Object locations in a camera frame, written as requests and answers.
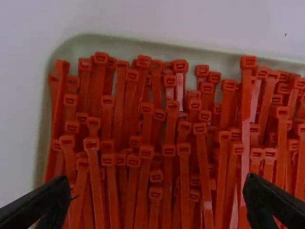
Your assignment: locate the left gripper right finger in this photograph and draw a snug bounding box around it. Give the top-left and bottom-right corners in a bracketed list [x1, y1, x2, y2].
[242, 172, 305, 229]

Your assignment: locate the pale tray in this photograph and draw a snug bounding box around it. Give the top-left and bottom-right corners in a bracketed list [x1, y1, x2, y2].
[35, 32, 305, 191]

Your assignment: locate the row of orange cable ties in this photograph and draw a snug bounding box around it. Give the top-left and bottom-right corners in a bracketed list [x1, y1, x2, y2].
[44, 51, 305, 229]

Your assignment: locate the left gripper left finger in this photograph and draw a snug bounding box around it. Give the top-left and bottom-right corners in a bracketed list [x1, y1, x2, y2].
[0, 176, 72, 229]

